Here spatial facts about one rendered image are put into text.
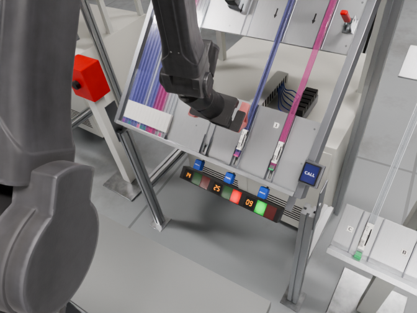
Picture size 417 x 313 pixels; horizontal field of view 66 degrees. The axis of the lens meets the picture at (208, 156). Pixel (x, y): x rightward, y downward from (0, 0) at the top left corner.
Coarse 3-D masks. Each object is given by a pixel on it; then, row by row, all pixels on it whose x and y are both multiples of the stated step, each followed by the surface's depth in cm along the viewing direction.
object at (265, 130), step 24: (192, 120) 101; (264, 120) 90; (312, 120) 84; (192, 144) 101; (216, 144) 97; (264, 144) 90; (288, 144) 86; (312, 144) 83; (240, 168) 92; (264, 168) 89; (288, 168) 86
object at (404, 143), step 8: (416, 104) 67; (416, 112) 67; (416, 120) 67; (408, 128) 67; (408, 136) 67; (400, 144) 68; (400, 152) 68; (400, 160) 68; (392, 168) 68; (392, 176) 68; (384, 184) 69; (384, 192) 68; (384, 200) 68; (376, 208) 69; (376, 216) 69; (360, 256) 70
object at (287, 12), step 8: (288, 8) 87; (288, 16) 88; (280, 24) 88; (280, 32) 88; (272, 48) 89; (272, 56) 89; (264, 72) 90; (264, 80) 89; (256, 96) 90; (256, 104) 90; (248, 120) 91; (248, 128) 91; (240, 152) 92
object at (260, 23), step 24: (216, 0) 100; (264, 0) 92; (288, 0) 88; (312, 0) 86; (360, 0) 80; (216, 24) 99; (240, 24) 95; (264, 24) 92; (288, 24) 88; (312, 24) 85; (336, 24) 82; (312, 48) 85; (336, 48) 82
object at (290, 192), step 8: (120, 120) 114; (128, 128) 110; (136, 128) 109; (152, 136) 105; (168, 144) 102; (176, 144) 101; (192, 152) 98; (208, 160) 95; (216, 160) 94; (232, 168) 91; (248, 176) 89; (256, 176) 89; (264, 184) 87; (272, 184) 86; (288, 192) 83
